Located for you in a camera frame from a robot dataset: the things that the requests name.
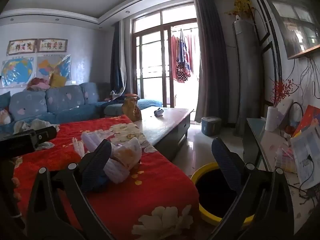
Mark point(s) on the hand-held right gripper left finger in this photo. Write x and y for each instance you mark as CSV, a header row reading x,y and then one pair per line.
x,y
93,170

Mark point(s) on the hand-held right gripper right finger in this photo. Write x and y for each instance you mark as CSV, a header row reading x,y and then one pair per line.
x,y
225,160

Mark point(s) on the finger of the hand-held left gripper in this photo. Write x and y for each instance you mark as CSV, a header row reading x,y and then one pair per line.
x,y
45,133

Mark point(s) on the white yellow plastic packet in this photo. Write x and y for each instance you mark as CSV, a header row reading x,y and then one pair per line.
x,y
117,173

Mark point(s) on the yellow round trash bin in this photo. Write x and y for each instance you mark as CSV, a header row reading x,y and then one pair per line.
x,y
200,177

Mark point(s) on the white orange plastic bag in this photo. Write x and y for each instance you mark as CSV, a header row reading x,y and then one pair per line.
x,y
127,151

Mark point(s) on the white crumpled cloth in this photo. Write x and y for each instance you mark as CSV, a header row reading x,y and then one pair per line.
x,y
37,125

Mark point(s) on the pale crumpled plastic wrapper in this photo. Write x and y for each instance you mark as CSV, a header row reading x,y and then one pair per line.
x,y
90,140

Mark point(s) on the blue storage box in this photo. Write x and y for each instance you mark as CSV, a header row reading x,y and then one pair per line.
x,y
211,126

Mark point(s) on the blue patterned sofa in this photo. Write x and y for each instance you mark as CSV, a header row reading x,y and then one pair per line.
x,y
65,100

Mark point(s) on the pink clothes pile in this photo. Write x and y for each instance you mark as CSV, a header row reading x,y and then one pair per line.
x,y
37,83

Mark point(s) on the yellow pillow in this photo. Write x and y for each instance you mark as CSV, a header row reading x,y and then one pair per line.
x,y
58,81

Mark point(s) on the colourful bead box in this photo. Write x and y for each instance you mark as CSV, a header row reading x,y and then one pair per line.
x,y
285,160

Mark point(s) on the red floral blanket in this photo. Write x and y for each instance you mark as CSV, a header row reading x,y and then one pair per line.
x,y
155,180

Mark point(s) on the white paper roll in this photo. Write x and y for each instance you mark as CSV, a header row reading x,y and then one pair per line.
x,y
271,118

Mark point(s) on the country map poster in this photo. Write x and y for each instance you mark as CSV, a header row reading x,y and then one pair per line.
x,y
47,66

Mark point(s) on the dark coffee table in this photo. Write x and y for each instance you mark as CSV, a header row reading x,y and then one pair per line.
x,y
165,127

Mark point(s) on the brown paper bag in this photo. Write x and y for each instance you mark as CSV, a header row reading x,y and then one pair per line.
x,y
131,108

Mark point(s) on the white paper bag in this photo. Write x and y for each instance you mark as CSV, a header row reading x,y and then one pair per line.
x,y
285,115

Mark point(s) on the dark clothes heap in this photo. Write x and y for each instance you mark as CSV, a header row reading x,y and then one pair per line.
x,y
117,97

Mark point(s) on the white printed paper sheet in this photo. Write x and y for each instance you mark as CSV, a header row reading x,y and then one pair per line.
x,y
303,150

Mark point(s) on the small dark blue object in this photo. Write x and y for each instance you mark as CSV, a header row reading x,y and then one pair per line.
x,y
158,113

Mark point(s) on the grey tower air conditioner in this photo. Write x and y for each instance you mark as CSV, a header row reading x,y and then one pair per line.
x,y
246,75

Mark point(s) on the framed calligraphy picture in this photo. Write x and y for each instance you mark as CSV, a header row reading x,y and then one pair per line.
x,y
52,45
22,47

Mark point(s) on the red artificial flower sprigs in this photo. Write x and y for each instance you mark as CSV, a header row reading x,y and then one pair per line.
x,y
281,91

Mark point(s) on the red illustrated book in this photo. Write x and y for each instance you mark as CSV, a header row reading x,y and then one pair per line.
x,y
310,120

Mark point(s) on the dark blue curtain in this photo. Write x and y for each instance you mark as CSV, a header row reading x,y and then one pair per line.
x,y
118,60

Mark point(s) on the dark grey curtain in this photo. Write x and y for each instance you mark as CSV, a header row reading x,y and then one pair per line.
x,y
212,55

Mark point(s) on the hanging clothes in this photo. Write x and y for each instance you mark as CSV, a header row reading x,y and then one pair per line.
x,y
182,60

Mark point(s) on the yellow artificial flowers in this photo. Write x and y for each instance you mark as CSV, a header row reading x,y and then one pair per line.
x,y
241,7

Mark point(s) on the wooden balcony door frame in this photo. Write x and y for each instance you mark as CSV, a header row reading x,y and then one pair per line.
x,y
165,27

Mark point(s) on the wall-mounted television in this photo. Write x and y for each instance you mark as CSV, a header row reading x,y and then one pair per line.
x,y
295,30

